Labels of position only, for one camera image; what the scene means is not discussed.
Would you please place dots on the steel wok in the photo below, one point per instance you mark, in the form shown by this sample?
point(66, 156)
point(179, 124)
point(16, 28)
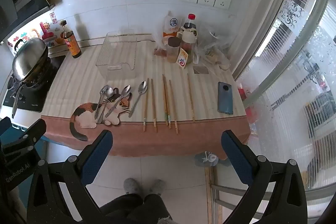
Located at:
point(29, 58)

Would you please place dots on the person's leg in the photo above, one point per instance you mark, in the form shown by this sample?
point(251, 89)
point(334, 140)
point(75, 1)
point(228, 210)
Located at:
point(157, 208)
point(123, 208)

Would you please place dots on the frosted glass sliding door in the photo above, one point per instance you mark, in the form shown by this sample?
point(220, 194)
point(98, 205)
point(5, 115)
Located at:
point(288, 82)

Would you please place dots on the reddish brown packet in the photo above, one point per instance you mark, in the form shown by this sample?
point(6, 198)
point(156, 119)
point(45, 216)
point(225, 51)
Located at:
point(158, 52)

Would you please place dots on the metal spoon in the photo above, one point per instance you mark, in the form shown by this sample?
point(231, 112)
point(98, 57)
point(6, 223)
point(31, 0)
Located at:
point(103, 89)
point(142, 86)
point(109, 92)
point(126, 89)

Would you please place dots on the white lid plastic bottle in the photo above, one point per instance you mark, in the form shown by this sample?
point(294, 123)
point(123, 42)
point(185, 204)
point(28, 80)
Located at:
point(189, 36)

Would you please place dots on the wooden chopstick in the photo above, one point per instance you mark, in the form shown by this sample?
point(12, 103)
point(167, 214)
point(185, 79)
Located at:
point(173, 106)
point(168, 108)
point(154, 106)
point(164, 98)
point(190, 98)
point(146, 104)

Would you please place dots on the person's left leg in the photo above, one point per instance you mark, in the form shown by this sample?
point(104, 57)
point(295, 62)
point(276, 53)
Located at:
point(123, 208)

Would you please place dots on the brown lid jar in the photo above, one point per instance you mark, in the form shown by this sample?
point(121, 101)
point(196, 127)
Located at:
point(173, 50)

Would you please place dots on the colourful cartoon wall panel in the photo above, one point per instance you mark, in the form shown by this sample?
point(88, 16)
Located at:
point(53, 35)

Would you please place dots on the yellow seasoning packet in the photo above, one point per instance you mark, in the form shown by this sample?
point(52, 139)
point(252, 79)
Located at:
point(183, 58)

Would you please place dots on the grey fuzzy slipper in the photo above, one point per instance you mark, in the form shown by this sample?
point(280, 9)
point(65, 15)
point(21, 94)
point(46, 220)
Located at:
point(156, 186)
point(132, 185)

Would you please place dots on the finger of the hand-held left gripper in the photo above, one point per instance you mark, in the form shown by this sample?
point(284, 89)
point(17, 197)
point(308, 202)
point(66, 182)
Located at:
point(31, 133)
point(5, 125)

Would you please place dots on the black gas stove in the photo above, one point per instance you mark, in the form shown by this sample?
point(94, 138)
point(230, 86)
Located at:
point(39, 98)

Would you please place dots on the dark bottle red cap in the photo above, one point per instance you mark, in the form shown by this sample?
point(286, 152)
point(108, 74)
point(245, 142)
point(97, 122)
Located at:
point(191, 19)

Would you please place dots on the grey and white shoe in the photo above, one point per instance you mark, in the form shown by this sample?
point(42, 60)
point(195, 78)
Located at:
point(206, 159)

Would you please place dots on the blue smartphone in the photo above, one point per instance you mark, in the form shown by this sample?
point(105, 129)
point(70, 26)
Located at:
point(225, 98)

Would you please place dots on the red bag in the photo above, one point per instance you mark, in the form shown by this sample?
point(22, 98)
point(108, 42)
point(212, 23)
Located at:
point(244, 98)

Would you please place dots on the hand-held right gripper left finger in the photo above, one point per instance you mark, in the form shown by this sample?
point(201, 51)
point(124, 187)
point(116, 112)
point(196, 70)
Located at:
point(97, 158)

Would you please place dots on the person's right leg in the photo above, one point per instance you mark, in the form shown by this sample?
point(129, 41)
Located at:
point(157, 208)

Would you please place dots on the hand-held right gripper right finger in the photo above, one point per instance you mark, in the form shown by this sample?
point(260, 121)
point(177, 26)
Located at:
point(236, 157)

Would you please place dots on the garlic bulb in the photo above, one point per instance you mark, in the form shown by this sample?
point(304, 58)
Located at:
point(224, 64)

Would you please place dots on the orange box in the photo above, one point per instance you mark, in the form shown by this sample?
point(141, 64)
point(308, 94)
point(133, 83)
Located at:
point(73, 45)

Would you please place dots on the wooden slat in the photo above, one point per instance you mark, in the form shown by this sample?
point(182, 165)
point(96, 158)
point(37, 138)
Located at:
point(209, 195)

